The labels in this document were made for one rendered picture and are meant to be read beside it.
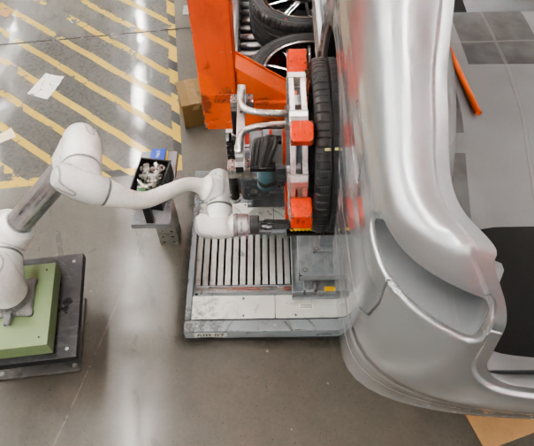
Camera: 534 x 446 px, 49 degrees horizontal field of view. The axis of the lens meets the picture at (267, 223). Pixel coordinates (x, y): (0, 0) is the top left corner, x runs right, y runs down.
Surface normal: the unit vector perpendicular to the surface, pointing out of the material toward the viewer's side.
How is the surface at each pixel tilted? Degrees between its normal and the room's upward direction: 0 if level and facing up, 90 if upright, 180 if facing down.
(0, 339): 1
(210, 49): 90
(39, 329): 1
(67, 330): 0
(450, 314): 14
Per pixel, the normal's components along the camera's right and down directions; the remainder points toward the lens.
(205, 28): 0.00, 0.81
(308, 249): -0.02, -0.58
